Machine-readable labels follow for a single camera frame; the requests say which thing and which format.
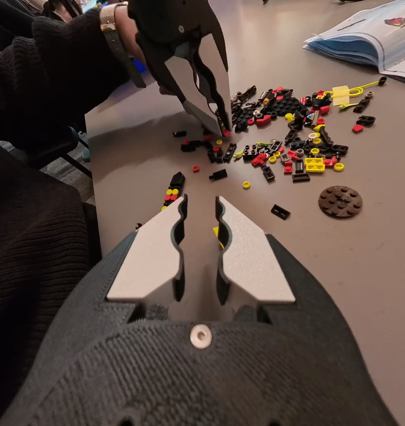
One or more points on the small black lego tile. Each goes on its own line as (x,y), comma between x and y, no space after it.
(280,211)

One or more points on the pale yellow plastic strip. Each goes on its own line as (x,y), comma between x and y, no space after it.
(340,95)

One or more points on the yellow black wedge lego assembly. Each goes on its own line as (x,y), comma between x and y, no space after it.
(216,232)

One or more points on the person's left forearm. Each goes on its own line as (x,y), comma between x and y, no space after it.
(72,56)

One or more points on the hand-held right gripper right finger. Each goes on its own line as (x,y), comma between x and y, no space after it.
(255,266)

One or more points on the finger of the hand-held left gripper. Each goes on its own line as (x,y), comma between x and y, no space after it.
(185,80)
(217,66)

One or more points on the lego instruction booklet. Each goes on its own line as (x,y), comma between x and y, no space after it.
(355,33)

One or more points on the black red yellow lego assembly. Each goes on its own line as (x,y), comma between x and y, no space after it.
(177,179)

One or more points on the dark round studded lego plate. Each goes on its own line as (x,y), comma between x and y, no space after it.
(340,202)

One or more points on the dark chair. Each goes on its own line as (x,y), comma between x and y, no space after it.
(56,146)

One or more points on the black lego brick with pin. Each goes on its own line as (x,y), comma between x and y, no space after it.
(218,174)

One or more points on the pile of lego pieces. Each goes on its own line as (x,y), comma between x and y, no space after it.
(284,105)

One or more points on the person's left hand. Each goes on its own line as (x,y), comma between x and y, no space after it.
(127,33)

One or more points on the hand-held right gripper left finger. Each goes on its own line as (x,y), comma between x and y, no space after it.
(146,263)

